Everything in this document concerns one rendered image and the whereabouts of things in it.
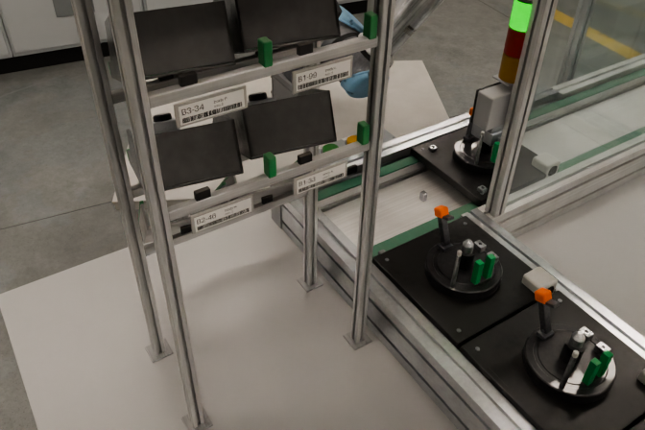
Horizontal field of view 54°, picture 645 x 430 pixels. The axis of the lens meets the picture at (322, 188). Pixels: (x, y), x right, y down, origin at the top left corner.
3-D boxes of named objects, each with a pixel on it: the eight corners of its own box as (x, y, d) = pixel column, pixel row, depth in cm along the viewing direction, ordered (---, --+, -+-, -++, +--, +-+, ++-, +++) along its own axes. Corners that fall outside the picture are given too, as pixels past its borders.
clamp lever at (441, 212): (438, 244, 119) (433, 207, 117) (445, 240, 120) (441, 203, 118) (451, 250, 116) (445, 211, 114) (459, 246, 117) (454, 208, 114)
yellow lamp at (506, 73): (492, 75, 117) (497, 51, 114) (511, 69, 119) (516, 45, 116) (512, 86, 114) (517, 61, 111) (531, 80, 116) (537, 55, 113)
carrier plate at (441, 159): (409, 154, 151) (410, 147, 150) (482, 127, 161) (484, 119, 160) (480, 208, 135) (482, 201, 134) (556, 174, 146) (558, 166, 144)
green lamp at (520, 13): (502, 24, 111) (508, -3, 108) (522, 18, 113) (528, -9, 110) (524, 35, 108) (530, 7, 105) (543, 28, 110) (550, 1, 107)
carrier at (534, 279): (371, 265, 121) (375, 215, 113) (464, 222, 131) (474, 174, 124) (456, 351, 105) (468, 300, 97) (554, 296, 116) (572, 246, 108)
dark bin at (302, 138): (210, 137, 112) (203, 96, 110) (279, 124, 116) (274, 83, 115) (250, 159, 87) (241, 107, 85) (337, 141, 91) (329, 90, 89)
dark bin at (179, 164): (129, 163, 106) (119, 119, 104) (205, 147, 110) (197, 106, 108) (145, 195, 80) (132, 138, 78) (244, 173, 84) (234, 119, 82)
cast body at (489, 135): (470, 133, 145) (475, 107, 140) (484, 128, 147) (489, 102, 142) (496, 151, 139) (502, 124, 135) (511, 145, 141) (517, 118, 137)
